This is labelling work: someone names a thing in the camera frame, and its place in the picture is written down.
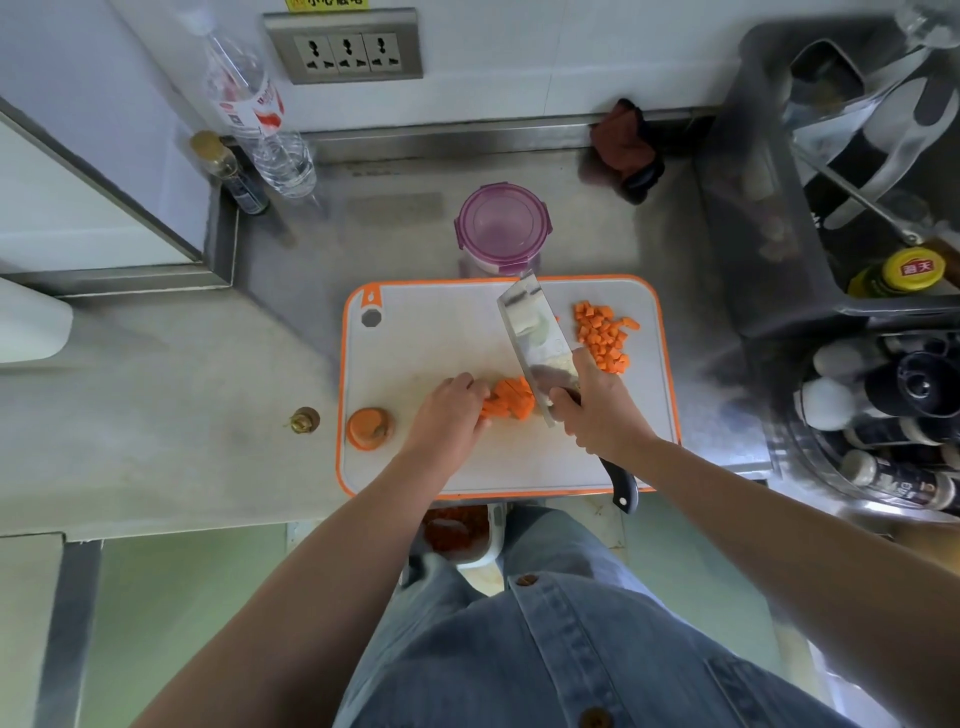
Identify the dark red cloth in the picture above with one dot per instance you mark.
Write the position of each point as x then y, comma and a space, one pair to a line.
622, 146

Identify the person's left forearm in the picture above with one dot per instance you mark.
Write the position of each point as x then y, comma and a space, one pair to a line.
300, 607

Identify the blue denim shirt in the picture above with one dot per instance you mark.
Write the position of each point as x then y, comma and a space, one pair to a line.
600, 660

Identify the clear round basin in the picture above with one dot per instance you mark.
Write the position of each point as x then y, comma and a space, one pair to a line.
795, 469

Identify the grey wall socket panel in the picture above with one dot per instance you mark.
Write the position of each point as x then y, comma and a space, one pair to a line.
345, 52

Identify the yellow warning sticker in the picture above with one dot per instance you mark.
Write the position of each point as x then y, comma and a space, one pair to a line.
326, 4

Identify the white orange-rimmed cutting board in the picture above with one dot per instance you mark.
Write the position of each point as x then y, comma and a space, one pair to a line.
420, 337

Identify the pile of diced carrot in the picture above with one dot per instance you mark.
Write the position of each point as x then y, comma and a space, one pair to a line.
600, 337

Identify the person's left hand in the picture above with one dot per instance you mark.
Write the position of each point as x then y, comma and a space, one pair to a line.
446, 427

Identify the purple lidded container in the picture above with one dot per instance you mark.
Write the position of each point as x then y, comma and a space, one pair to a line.
502, 225

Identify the clear plastic water bottle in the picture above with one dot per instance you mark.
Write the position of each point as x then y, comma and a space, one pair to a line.
289, 165

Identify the brown-centred carrot end slice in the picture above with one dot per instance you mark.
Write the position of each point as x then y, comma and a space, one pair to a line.
370, 425

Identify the white waste bin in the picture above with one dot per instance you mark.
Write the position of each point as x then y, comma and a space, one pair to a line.
501, 536

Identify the blue denim trousers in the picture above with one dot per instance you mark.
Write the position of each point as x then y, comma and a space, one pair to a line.
555, 547

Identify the person's right forearm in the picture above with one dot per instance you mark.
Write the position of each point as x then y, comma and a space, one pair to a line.
795, 562

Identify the white and black bag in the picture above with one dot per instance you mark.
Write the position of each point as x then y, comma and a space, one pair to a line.
892, 127

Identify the person's right hand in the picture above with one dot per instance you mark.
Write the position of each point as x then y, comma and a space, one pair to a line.
607, 416

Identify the pale green cabinet front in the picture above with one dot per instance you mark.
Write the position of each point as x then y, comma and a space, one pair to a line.
180, 622
697, 577

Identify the brown carrot top stub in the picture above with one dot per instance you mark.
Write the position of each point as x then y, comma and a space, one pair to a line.
305, 420

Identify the yellow-capped sauce bottle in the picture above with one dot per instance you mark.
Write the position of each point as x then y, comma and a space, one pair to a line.
915, 268

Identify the small gold-capped bottle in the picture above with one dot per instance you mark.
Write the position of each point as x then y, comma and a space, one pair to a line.
247, 195

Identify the group of seasoning bottles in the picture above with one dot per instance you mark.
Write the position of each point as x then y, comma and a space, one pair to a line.
915, 382

